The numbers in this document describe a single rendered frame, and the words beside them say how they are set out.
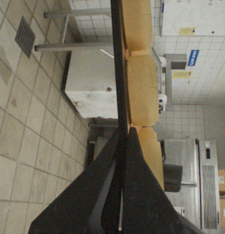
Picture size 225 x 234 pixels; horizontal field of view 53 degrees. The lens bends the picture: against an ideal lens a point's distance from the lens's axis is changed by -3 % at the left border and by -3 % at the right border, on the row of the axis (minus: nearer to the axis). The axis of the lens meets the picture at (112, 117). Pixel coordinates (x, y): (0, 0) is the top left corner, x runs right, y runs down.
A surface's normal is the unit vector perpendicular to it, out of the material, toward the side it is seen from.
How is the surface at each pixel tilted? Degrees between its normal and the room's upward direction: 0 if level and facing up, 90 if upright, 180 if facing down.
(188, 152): 90
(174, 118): 90
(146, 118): 86
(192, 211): 90
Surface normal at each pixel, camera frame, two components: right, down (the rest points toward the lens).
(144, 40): -0.01, 0.88
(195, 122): -0.14, -0.36
